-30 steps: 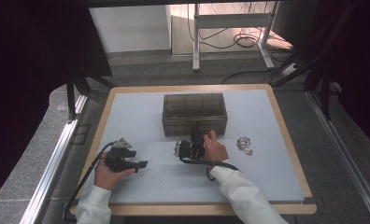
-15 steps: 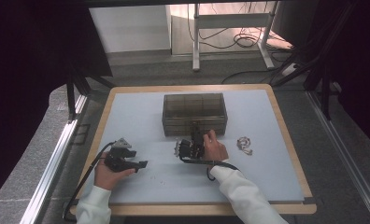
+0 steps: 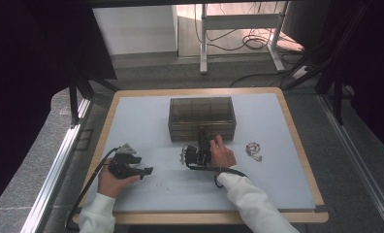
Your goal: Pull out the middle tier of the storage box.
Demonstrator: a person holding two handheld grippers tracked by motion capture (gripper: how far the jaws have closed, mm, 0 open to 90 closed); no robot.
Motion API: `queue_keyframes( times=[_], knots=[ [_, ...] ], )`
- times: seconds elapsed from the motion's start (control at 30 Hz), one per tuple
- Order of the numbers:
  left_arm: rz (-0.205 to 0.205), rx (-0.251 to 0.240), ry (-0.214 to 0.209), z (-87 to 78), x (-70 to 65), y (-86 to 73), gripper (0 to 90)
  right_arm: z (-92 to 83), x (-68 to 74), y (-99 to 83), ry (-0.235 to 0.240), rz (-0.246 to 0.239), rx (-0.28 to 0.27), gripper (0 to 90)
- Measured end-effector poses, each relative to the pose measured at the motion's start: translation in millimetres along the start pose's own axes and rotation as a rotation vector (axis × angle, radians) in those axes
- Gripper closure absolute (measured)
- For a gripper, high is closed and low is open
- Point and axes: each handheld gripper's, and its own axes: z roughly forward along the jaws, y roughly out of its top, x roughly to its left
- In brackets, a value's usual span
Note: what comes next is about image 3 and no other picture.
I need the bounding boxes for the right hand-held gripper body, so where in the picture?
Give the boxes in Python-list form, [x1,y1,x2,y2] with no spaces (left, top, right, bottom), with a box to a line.
[179,142,213,168]

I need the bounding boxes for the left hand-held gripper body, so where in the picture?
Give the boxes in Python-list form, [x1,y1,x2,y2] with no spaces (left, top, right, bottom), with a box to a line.
[108,143,140,180]

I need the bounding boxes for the smoky transparent jewelry drawer box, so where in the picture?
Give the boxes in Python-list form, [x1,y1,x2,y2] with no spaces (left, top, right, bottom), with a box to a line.
[168,96,238,143]

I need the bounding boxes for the small silver ring ornament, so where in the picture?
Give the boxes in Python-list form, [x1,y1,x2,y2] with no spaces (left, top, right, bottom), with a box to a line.
[245,141,263,163]

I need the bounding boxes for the person's left hand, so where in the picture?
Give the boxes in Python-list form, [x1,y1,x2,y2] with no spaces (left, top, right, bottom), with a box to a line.
[97,166,142,198]

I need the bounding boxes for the person's right hand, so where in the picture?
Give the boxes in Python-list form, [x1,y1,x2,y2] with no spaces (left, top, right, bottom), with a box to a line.
[209,135,238,173]

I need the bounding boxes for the dark floor grille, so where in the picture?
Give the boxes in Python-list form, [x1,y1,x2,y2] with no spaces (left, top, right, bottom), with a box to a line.
[75,129,94,151]

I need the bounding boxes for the wooden table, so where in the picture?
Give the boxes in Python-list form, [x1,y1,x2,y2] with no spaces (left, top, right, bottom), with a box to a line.
[72,86,330,225]

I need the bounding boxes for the white table mat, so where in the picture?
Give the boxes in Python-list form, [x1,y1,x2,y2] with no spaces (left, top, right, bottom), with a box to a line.
[82,92,317,213]

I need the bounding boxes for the black metal stand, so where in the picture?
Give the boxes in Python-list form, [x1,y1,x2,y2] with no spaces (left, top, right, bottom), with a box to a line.
[68,62,120,125]
[283,0,372,125]

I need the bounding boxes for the white power strip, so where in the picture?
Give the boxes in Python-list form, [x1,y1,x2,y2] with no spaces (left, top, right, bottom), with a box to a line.
[291,65,310,81]

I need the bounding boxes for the white panel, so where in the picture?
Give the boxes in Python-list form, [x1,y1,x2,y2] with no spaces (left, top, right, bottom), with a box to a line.
[92,5,178,56]

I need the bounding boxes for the dark curtain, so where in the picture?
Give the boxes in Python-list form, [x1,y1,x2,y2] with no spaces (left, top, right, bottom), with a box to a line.
[0,0,116,217]
[329,0,384,159]

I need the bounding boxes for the right hand-held gripper black cable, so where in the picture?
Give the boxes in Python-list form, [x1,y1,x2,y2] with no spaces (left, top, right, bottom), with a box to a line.
[186,163,249,179]

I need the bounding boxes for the hand-held gripper black cable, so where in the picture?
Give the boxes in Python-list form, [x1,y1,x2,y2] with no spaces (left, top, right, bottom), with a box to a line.
[64,147,121,231]
[186,163,249,179]

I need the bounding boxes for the left hand-held gripper black cable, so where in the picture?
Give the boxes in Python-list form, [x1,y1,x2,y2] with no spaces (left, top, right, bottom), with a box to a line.
[64,147,121,231]

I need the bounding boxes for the aluminium rail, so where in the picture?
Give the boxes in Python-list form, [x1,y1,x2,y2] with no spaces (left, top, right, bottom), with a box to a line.
[19,98,91,233]
[319,95,384,232]

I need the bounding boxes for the black floor cable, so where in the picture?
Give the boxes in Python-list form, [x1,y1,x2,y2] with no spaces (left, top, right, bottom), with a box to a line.
[229,69,295,88]

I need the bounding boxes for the white metal desk frame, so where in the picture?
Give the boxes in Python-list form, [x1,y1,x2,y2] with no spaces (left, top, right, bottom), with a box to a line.
[199,1,291,76]

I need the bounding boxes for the coiled black cables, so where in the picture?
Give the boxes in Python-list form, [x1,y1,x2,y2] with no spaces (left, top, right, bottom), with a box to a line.
[194,3,305,52]

